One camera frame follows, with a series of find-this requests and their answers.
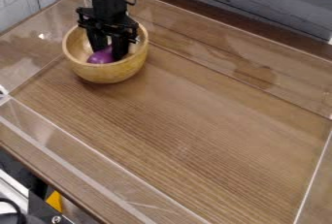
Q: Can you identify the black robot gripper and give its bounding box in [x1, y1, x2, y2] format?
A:
[77, 0, 140, 61]

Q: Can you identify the purple toy eggplant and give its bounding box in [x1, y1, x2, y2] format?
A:
[88, 46, 116, 64]

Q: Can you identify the brown wooden bowl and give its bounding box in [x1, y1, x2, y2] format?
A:
[62, 24, 149, 83]

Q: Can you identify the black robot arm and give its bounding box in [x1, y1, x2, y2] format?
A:
[77, 0, 140, 61]

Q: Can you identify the yellow label sticker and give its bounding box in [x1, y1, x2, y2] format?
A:
[46, 191, 64, 212]

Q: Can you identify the clear acrylic tray wall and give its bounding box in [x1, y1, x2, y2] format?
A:
[0, 0, 332, 224]

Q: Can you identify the black cable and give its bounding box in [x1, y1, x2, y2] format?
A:
[0, 196, 27, 224]

